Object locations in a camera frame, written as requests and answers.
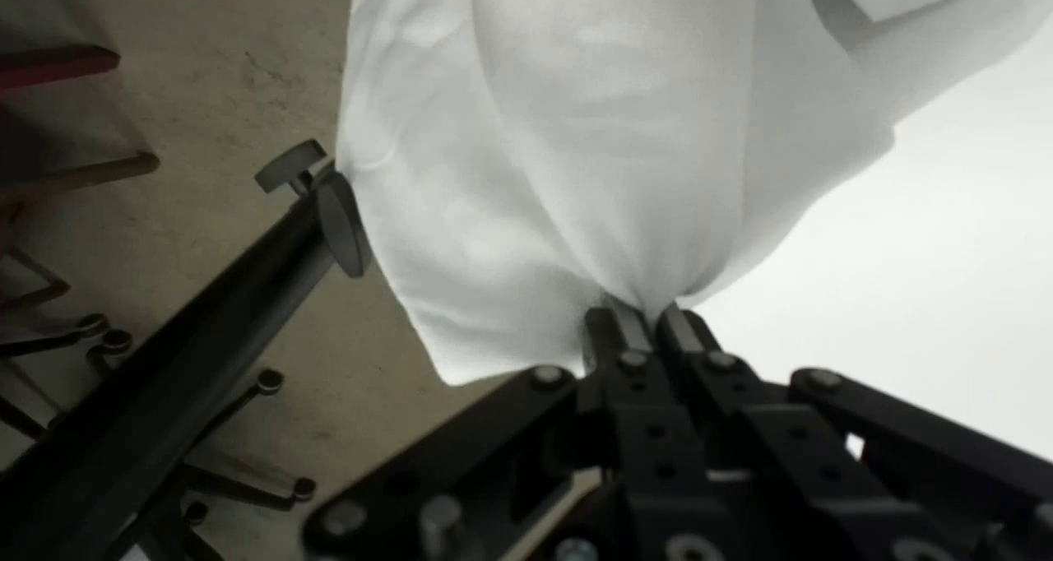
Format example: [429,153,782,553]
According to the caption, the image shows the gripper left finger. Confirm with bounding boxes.
[301,304,718,561]

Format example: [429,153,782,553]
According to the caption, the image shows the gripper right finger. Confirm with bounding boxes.
[656,303,1053,561]

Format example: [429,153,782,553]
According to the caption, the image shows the white towel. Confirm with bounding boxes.
[334,0,1053,387]

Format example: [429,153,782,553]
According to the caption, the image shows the office chair base with casters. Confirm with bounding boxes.
[0,248,318,561]

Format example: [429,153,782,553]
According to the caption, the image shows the chair with wooden frame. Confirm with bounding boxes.
[0,44,162,216]

